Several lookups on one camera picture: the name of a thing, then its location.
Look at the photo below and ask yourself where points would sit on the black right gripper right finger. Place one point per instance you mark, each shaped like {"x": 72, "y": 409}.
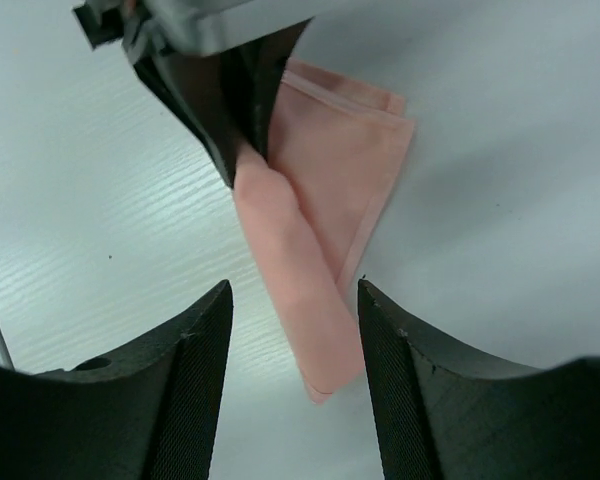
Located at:
{"x": 446, "y": 410}

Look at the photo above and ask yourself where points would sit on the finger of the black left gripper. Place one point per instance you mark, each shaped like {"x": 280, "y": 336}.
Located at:
{"x": 225, "y": 99}

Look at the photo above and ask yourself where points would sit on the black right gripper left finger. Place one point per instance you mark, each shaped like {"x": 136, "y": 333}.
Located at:
{"x": 148, "y": 409}

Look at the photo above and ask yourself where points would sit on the pink cloth napkin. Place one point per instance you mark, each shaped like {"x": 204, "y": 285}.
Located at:
{"x": 309, "y": 208}

